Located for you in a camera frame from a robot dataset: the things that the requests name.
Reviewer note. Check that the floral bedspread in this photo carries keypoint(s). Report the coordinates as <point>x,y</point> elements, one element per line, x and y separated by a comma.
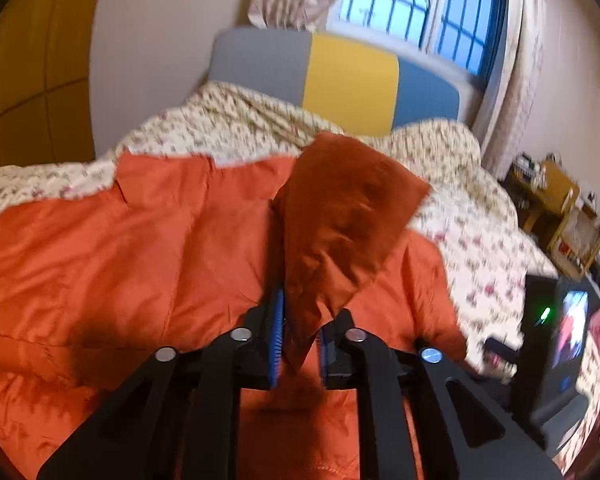
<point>480,240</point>

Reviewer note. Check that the wooden shelf unit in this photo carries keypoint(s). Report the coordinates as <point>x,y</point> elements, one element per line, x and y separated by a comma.
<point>555,200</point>

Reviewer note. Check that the long floral curtain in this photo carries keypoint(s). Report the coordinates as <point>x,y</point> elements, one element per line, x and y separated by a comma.
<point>517,60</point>

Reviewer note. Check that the yellow wooden wardrobe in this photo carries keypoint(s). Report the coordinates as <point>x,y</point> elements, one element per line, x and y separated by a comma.
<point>35,60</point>

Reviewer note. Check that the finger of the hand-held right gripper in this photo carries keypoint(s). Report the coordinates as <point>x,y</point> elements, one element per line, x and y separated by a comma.
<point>500,349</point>

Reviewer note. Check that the orange padded jacket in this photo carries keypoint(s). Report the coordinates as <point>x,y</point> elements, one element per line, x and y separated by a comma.
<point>130,260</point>

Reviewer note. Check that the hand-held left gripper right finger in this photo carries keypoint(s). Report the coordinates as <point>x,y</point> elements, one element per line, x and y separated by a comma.
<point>325,356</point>

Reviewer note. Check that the grey yellow blue headboard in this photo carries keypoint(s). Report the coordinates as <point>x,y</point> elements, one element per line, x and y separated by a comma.
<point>350,85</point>

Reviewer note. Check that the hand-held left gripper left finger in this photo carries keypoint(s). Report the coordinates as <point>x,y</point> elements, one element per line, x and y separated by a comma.
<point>277,340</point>

